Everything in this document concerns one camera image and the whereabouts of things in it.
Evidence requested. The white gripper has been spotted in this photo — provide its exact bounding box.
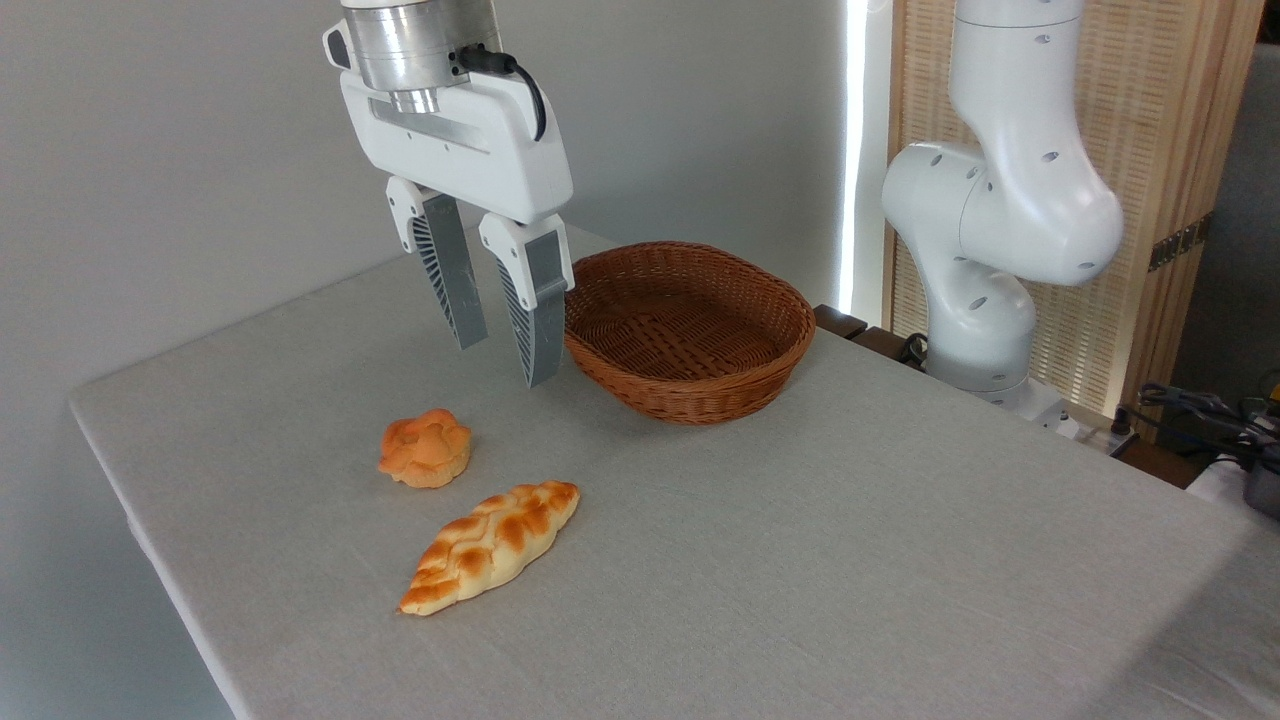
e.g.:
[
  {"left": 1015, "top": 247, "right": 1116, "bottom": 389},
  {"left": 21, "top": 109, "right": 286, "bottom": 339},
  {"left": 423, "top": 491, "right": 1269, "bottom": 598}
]
[{"left": 339, "top": 70, "right": 577, "bottom": 390}]

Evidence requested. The round flower-shaped bread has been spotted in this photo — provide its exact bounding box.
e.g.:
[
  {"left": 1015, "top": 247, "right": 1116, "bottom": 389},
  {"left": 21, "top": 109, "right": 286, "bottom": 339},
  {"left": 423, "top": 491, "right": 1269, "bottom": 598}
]
[{"left": 377, "top": 408, "right": 473, "bottom": 490}]

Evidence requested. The brown wicker basket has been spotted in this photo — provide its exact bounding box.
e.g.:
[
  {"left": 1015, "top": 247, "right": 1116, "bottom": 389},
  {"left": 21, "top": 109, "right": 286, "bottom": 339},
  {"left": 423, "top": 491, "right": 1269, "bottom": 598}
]
[{"left": 563, "top": 241, "right": 818, "bottom": 427}]

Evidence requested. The long braided bread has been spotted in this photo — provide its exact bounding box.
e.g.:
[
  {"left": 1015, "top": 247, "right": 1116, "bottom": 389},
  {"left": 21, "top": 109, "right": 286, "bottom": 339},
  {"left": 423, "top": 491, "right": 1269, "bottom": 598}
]
[{"left": 397, "top": 480, "right": 582, "bottom": 617}]

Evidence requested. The dark wooden furniture edge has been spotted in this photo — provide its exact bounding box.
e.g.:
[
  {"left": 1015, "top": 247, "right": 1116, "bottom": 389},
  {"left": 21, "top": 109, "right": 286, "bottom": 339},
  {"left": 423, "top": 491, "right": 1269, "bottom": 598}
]
[{"left": 814, "top": 304, "right": 927, "bottom": 369}]

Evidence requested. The light grey tablecloth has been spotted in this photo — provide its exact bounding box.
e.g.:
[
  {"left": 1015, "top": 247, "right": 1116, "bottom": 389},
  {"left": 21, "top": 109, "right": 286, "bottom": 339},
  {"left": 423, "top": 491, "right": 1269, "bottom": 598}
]
[{"left": 68, "top": 222, "right": 1280, "bottom": 720}]

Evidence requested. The white power strip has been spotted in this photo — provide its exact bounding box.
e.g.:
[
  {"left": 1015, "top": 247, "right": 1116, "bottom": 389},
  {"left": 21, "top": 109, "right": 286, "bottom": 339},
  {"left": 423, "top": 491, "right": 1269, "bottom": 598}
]
[{"left": 1072, "top": 418, "right": 1143, "bottom": 458}]

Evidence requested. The wooden slatted folding screen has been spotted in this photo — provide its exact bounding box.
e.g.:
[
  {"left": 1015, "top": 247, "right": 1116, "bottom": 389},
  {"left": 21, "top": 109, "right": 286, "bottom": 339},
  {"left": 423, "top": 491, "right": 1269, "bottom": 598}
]
[{"left": 884, "top": 0, "right": 1267, "bottom": 423}]

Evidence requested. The black screen hinge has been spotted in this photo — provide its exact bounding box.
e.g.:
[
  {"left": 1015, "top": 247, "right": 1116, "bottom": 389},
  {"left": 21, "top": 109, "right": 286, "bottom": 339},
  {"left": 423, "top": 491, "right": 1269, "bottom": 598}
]
[{"left": 1147, "top": 213, "right": 1215, "bottom": 273}]

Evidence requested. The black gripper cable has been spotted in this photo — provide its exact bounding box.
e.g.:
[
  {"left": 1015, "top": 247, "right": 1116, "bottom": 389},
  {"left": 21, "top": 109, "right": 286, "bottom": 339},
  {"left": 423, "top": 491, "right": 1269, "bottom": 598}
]
[{"left": 457, "top": 45, "right": 549, "bottom": 144}]

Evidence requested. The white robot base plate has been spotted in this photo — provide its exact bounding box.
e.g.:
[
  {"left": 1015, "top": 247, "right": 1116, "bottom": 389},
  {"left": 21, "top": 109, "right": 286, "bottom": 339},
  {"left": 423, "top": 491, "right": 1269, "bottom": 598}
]
[{"left": 972, "top": 378, "right": 1083, "bottom": 442}]

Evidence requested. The black cable bundle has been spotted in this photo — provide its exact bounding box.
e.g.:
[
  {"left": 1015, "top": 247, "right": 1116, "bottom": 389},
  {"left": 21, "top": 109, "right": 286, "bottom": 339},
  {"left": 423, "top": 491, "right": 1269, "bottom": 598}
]
[{"left": 1112, "top": 382, "right": 1280, "bottom": 463}]

